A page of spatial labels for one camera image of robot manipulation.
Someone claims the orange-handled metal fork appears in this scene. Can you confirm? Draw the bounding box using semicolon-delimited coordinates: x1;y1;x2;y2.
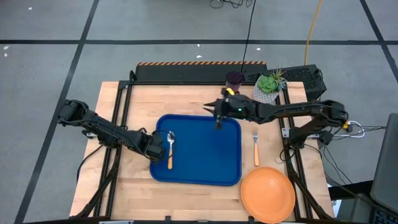
251;130;261;167

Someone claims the black aluminium table frame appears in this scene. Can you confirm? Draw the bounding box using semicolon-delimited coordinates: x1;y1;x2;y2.
70;70;335;220

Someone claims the orange plate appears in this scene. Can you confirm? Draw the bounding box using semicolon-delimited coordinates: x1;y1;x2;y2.
240;166;296;224

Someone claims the succulent in triangle-patterned pot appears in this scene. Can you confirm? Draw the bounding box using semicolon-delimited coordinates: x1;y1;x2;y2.
251;68;289;106

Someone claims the purple faceted cup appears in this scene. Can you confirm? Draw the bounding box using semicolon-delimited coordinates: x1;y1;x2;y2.
225;70;245;94

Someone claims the black floor cable bundle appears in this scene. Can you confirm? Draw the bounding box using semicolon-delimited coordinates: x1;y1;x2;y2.
208;0;254;9

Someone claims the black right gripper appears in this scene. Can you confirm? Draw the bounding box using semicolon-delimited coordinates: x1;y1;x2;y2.
203;88;256;130

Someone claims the white cable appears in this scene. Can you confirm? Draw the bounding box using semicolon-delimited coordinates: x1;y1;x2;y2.
347;119;366;139

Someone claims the yellow hanging cable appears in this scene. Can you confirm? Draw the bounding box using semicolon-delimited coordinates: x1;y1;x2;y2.
303;0;324;66

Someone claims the black perforated computer case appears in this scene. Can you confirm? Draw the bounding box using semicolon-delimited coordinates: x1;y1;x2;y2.
244;63;328;101

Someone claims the black box with hazard stripe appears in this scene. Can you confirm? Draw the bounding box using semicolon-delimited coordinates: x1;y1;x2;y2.
135;60;268;83

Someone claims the black hanging cable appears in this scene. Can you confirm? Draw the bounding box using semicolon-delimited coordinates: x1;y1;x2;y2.
239;0;257;78

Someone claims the blue plastic tray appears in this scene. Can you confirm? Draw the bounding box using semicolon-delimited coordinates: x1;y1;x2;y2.
149;113;243;187

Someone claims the orange-handled metal spoon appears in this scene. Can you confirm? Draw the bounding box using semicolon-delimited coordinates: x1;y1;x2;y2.
167;130;176;170

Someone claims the grey laptop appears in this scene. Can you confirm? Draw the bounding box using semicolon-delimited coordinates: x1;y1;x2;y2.
369;112;398;215

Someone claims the black cable beside table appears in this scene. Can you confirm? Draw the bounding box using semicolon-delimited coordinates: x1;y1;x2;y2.
75;143;106;185

